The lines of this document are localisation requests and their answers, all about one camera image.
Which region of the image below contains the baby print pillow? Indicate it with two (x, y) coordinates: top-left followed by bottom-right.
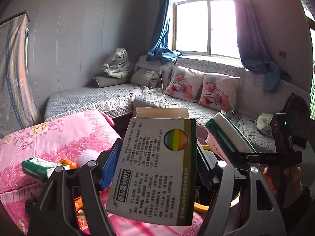
(199, 73), (240, 111)
(164, 66), (205, 102)

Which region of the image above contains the left baby print pillow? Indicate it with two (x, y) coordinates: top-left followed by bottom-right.
(164, 66), (205, 102)

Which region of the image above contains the blue curtain left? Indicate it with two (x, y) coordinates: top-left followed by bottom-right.
(146, 0), (182, 63)

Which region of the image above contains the pink floral tablecloth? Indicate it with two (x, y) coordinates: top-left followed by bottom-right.
(1, 110), (203, 235)

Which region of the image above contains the black backpack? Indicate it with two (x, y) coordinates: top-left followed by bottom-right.
(281, 92), (310, 149)

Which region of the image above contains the window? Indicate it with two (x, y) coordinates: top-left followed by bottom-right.
(169, 0), (240, 59)

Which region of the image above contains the person's right hand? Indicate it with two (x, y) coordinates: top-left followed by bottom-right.
(263, 165), (303, 197)

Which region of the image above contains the orange snack bag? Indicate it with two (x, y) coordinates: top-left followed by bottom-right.
(74, 188), (109, 234)

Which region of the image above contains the light green cloth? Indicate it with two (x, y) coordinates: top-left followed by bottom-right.
(255, 113), (274, 137)

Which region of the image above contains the white charging cable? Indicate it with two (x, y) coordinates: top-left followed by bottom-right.
(159, 68), (169, 109)

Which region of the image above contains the white power adapter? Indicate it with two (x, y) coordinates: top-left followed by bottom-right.
(220, 110), (235, 120)

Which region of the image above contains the grey quilted corner sofa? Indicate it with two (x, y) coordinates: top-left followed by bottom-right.
(44, 57), (310, 152)

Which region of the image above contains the grey cushion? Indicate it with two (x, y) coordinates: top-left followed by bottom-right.
(130, 68), (161, 89)

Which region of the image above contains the right baby print pillow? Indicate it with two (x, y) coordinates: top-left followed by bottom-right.
(199, 73), (240, 111)

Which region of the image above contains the grey bolster pillow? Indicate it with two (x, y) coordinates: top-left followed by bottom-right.
(92, 76), (129, 88)

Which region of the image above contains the striped grey sheet cover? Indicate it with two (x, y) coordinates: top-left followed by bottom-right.
(0, 12), (42, 138)

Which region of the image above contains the white green medicine box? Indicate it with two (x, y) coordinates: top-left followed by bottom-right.
(106, 107), (197, 226)

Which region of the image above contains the yellow rimmed trash bin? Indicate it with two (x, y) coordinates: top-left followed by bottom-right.
(193, 144), (241, 214)

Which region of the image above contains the green white milk carton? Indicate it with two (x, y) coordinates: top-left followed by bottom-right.
(21, 157), (70, 183)

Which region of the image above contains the green white book box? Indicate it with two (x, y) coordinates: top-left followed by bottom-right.
(206, 113), (256, 170)

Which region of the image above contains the purple curtain right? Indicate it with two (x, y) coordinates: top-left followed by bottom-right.
(233, 0), (292, 92)

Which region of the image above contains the orange peel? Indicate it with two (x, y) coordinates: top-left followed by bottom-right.
(58, 158), (78, 169)

